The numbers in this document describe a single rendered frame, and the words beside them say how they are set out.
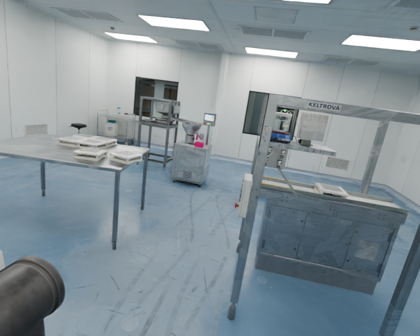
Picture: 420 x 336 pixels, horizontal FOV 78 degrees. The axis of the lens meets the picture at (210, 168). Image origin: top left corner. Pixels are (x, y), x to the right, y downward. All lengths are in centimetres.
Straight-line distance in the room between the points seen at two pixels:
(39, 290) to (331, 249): 267
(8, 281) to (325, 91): 742
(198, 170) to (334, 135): 414
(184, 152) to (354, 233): 315
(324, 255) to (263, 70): 553
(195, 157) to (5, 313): 452
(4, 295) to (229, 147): 727
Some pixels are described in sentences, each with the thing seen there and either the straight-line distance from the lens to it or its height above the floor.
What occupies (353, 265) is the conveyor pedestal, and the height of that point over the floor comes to 28.
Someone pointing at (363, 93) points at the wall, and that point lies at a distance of 780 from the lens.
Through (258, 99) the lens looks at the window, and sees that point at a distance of 742.
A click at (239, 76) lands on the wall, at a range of 749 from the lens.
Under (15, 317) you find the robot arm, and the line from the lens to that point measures 44.
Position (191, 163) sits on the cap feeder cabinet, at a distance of 487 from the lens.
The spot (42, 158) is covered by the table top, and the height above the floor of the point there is 89.
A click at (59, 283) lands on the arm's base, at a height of 135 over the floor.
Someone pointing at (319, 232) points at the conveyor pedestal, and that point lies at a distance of 279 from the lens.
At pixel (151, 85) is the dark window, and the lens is 813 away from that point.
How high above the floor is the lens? 163
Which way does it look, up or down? 15 degrees down
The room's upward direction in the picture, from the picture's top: 8 degrees clockwise
